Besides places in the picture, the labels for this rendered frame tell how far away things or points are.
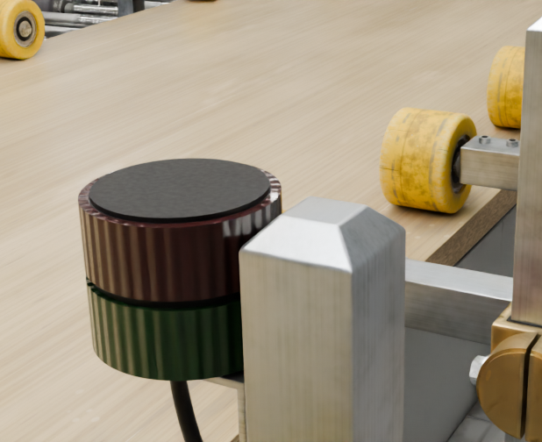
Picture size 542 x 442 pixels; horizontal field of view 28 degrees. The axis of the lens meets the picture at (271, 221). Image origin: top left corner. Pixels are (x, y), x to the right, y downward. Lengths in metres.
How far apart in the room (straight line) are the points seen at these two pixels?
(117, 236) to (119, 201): 0.01
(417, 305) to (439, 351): 0.42
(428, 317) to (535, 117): 0.16
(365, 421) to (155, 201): 0.09
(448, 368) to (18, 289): 0.46
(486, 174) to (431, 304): 0.25
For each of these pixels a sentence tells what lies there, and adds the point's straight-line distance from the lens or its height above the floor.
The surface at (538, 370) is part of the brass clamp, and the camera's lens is 0.54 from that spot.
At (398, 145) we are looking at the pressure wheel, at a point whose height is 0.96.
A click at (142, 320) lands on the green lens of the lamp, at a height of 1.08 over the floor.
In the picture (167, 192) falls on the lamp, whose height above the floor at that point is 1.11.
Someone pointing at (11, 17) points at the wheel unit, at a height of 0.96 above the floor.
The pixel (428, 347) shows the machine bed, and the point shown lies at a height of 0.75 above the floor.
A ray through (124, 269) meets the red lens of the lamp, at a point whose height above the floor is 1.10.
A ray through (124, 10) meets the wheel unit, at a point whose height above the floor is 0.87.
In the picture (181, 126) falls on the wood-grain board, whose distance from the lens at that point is 1.15.
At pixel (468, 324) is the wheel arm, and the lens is 0.62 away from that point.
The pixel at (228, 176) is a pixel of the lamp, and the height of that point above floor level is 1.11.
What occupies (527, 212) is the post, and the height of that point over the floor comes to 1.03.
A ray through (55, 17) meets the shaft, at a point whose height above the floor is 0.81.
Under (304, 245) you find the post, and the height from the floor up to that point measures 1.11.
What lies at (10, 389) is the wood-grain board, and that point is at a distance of 0.66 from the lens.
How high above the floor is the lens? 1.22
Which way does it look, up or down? 21 degrees down
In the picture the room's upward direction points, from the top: 2 degrees counter-clockwise
